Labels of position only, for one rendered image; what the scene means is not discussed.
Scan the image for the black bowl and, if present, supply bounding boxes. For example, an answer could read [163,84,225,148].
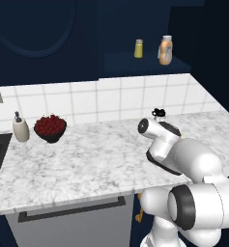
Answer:
[34,123,68,145]

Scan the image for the black dishwasher handle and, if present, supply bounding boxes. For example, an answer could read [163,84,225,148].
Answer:
[17,195,127,224]

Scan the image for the red berries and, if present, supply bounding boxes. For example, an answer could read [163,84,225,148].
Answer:
[34,114,68,136]

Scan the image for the grey dishwasher front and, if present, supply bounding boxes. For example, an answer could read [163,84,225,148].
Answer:
[4,192,135,247]

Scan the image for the yellow shaker with grey cap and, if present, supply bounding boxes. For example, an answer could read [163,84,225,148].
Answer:
[133,39,144,60]

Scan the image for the orange condiment bottle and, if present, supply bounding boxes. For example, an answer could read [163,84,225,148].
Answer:
[157,35,174,67]

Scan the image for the tall navy side panel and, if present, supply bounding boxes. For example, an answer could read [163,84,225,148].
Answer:
[168,0,229,121]

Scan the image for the navy base cabinet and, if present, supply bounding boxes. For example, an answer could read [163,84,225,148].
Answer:
[129,190,158,247]

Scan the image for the open navy wall cabinet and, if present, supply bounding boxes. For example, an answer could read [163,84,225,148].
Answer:
[97,0,193,80]

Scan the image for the small orange object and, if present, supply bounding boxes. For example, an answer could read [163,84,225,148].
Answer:
[134,192,146,224]

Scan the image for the beige soap dispenser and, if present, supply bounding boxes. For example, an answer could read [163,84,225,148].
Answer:
[12,111,31,144]

